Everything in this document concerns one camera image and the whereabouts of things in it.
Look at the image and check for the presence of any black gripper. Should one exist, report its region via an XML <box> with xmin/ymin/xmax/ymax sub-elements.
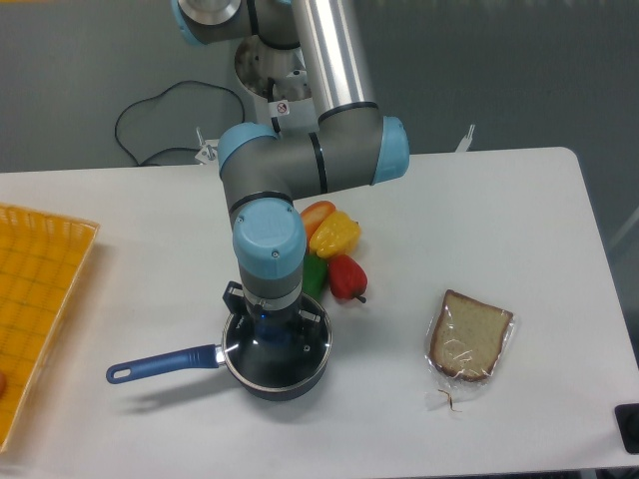
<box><xmin>223</xmin><ymin>281</ymin><xmax>321</xmax><ymax>347</ymax></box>

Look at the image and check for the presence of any glass pot lid blue knob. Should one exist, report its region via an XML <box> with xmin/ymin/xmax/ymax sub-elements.
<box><xmin>222</xmin><ymin>293</ymin><xmax>332</xmax><ymax>400</ymax></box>

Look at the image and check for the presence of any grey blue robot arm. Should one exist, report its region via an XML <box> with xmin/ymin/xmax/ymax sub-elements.
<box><xmin>173</xmin><ymin>1</ymin><xmax>409</xmax><ymax>343</ymax></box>

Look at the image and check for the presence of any green bell pepper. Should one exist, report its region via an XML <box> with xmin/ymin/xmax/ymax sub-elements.
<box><xmin>303</xmin><ymin>254</ymin><xmax>328</xmax><ymax>302</ymax></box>

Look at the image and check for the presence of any red bell pepper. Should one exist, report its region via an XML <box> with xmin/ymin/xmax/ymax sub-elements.
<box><xmin>327</xmin><ymin>254</ymin><xmax>367</xmax><ymax>303</ymax></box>

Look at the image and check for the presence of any yellow bell pepper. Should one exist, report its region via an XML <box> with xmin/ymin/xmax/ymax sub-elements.
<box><xmin>309</xmin><ymin>211</ymin><xmax>361</xmax><ymax>259</ymax></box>

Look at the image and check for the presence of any orange baguette loaf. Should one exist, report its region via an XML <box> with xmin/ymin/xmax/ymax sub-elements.
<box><xmin>301</xmin><ymin>201</ymin><xmax>336</xmax><ymax>243</ymax></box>

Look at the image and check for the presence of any bread slice in plastic bag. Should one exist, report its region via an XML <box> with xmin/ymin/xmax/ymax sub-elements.
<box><xmin>424</xmin><ymin>289</ymin><xmax>515</xmax><ymax>413</ymax></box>

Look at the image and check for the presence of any yellow woven basket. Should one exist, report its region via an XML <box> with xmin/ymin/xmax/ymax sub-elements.
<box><xmin>1</xmin><ymin>204</ymin><xmax>100</xmax><ymax>452</ymax></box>

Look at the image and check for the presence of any black device at table edge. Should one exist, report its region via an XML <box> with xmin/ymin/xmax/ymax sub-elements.
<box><xmin>614</xmin><ymin>403</ymin><xmax>639</xmax><ymax>455</ymax></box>

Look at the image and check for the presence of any blue saucepan with handle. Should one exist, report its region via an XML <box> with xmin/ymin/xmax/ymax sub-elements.
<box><xmin>105</xmin><ymin>293</ymin><xmax>332</xmax><ymax>402</ymax></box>

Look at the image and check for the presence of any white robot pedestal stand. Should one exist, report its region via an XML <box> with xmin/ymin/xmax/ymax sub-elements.
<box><xmin>235</xmin><ymin>36</ymin><xmax>318</xmax><ymax>135</ymax></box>

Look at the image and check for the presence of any black cable on floor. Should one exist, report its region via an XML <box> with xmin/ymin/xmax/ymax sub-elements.
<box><xmin>114</xmin><ymin>80</ymin><xmax>247</xmax><ymax>168</ymax></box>

